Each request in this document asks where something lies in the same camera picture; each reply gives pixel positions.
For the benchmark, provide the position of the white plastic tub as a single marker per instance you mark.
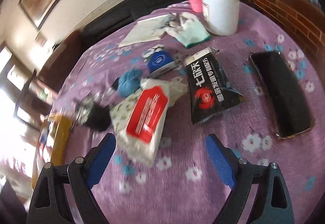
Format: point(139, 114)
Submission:
point(221, 16)

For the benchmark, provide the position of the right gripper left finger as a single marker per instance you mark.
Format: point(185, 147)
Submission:
point(49, 203)

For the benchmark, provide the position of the white green work glove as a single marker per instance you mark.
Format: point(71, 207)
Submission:
point(189, 31)

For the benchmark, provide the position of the black cup with cables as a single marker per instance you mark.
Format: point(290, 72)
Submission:
point(91, 114)

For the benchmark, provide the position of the floral white tissue pack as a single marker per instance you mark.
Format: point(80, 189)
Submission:
point(121, 113)

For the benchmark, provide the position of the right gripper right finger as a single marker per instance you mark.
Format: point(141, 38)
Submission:
point(272, 202)

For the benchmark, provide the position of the black leather sofa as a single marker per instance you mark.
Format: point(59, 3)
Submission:
point(119, 16)

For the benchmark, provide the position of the dark wooden chair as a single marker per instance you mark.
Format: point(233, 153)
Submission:
point(34, 102)

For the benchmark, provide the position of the white paper booklet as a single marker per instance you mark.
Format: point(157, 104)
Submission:
point(146, 30)

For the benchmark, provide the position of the yellow cardboard box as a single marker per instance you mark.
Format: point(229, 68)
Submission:
point(52, 143)

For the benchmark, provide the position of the blue towel bundle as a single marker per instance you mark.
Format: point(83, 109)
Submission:
point(128, 82)

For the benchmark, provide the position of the black crab print packet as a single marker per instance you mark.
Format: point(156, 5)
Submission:
point(210, 91)

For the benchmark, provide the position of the blue Vinda tissue pack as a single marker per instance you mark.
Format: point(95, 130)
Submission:
point(158, 61)

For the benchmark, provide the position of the red white tissue pack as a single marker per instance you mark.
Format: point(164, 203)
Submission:
point(141, 136)

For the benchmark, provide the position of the purple floral tablecloth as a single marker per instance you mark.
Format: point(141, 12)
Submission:
point(183, 186)

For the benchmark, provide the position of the black smartphone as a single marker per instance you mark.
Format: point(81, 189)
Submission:
point(291, 111)

